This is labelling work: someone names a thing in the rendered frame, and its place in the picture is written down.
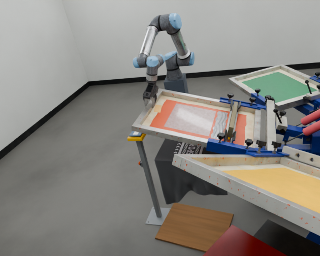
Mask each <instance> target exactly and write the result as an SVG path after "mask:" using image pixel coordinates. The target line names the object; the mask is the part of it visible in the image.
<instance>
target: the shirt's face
mask: <svg viewBox="0 0 320 256"><path fill-rule="evenodd" d="M177 143H178V141H174V140H170V139H165V140H164V142H163V144H162V146H161V148H160V150H159V152H158V154H157V156H156V158H155V160H168V161H172V160H173V158H174V154H173V153H174V150H175V148H176V146H177ZM203 154H220V153H216V152H211V151H207V150H206V147H204V151H203Z"/></svg>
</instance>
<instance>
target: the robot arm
mask: <svg viewBox="0 0 320 256"><path fill-rule="evenodd" d="M181 27H182V21H181V17H180V16H179V14H177V13H171V14H164V15H158V16H155V17H154V18H153V19H152V20H151V21H150V22H149V24H148V26H147V28H146V32H147V33H146V35H145V38H144V41H143V44H142V47H141V50H140V52H139V55H138V57H135V58H134V59H133V65H134V67H135V68H147V70H146V82H147V83H148V85H147V87H146V89H145V91H144V93H143V100H144V104H145V106H147V102H148V101H147V100H148V99H150V98H151V97H152V99H151V101H152V108H154V106H155V103H156V100H157V95H156V94H157V93H158V86H157V85H156V82H157V72H158V68H159V67H160V66H162V65H163V63H164V62H165V63H166V68H167V75H166V79H167V80H169V81H174V80H178V79H181V78H182V77H183V74H182V72H181V70H180V68H179V67H182V66H192V65H193V64H194V61H195V54H194V52H191V51H190V50H189V49H188V48H187V46H186V44H185V41H184V39H183V36H182V34H181V31H180V30H181ZM160 31H166V32H167V34H169V35H170V36H171V38H172V40H173V43H174V45H175V47H176V49H177V51H172V52H169V53H167V54H166V55H165V56H163V55H162V54H158V55H156V56H150V53H151V50H152V46H153V43H154V40H155V37H156V36H157V35H158V32H160ZM177 52H178V53H177Z"/></svg>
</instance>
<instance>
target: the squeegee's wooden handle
mask: <svg viewBox="0 0 320 256"><path fill-rule="evenodd" d="M237 107H238V102H236V101H234V104H233V108H232V114H231V119H230V124H229V128H228V133H227V137H230V138H231V137H232V134H233V130H234V125H235V119H236V113H237Z"/></svg>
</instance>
